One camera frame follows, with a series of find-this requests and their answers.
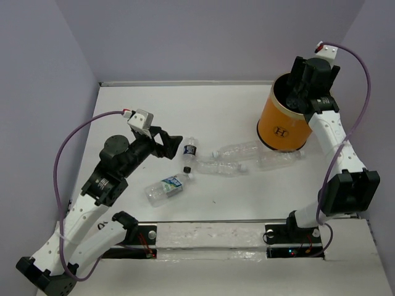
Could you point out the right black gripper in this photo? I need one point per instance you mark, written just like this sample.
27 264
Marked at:
299 67

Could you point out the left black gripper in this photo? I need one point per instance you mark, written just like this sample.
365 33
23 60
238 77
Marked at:
170 143

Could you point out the blue label black cap bottle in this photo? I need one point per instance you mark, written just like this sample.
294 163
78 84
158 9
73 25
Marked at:
189 156

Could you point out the green label clear bottle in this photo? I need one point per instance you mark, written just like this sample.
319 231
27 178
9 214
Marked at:
163 190

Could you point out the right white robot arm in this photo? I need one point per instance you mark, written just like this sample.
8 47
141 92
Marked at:
348 186

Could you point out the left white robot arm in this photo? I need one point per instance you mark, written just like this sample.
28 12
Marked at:
56 266

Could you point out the orange cylindrical bin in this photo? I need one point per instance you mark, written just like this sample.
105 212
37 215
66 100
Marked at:
278 127

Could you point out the clear bottle near bin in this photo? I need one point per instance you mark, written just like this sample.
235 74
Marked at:
272 160

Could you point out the clear bottle lying centre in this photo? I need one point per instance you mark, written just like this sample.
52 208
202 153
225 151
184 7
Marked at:
228 169

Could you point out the clear bottle upper long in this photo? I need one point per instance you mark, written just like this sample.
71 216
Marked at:
239 152

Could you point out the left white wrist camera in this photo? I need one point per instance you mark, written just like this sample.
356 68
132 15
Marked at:
140 122

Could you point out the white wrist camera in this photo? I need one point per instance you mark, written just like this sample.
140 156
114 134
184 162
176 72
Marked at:
140 122
326 52

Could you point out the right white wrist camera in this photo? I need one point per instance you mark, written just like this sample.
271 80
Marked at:
326 52

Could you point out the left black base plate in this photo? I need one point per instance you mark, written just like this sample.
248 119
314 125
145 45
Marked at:
138 246

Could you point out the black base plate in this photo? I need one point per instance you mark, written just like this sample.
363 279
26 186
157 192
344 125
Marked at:
138 246
281 244

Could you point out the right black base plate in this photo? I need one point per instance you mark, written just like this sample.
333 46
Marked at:
281 244

